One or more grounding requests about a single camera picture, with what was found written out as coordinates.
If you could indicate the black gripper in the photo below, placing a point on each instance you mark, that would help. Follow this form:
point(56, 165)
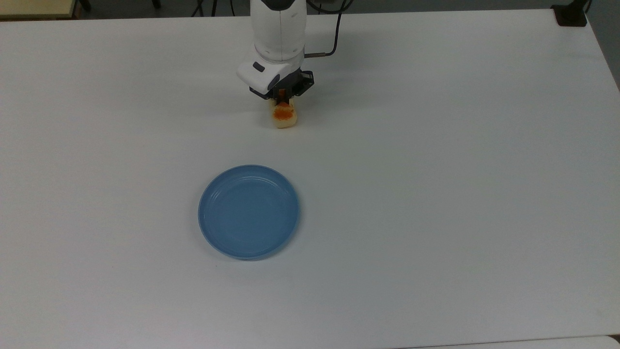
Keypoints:
point(302, 80)

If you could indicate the bread with orange topping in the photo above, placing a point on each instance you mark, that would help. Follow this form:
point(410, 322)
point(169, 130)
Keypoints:
point(286, 121)

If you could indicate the black table clamp mount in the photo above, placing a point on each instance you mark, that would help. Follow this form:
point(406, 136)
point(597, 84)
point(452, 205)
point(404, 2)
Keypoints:
point(569, 17)

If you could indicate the wooden table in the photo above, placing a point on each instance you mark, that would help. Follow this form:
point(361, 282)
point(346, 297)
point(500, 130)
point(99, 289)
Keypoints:
point(34, 7)

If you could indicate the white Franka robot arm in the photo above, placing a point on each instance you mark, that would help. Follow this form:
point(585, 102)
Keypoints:
point(278, 34)

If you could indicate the blue round plate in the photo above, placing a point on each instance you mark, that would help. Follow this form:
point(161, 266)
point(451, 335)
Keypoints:
point(249, 213)

